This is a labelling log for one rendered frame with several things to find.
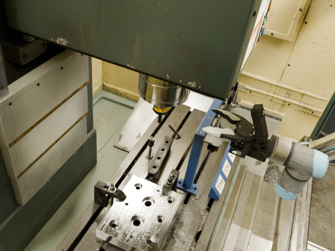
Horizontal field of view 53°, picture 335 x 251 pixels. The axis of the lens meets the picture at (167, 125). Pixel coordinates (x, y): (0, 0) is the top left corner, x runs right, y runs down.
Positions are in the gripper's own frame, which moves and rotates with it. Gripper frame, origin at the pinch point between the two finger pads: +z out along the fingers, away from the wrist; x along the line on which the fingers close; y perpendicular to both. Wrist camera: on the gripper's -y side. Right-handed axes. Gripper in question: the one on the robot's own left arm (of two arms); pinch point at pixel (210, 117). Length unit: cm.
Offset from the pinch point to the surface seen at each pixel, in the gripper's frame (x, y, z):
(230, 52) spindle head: -12.4, -28.0, -1.2
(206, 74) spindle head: -12.4, -20.9, 2.7
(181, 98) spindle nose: -3.6, -5.5, 9.1
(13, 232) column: -28, 68, 59
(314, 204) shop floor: 128, 142, -88
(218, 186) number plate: 22, 50, -10
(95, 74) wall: 93, 71, 95
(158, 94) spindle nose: -7.7, -7.0, 15.0
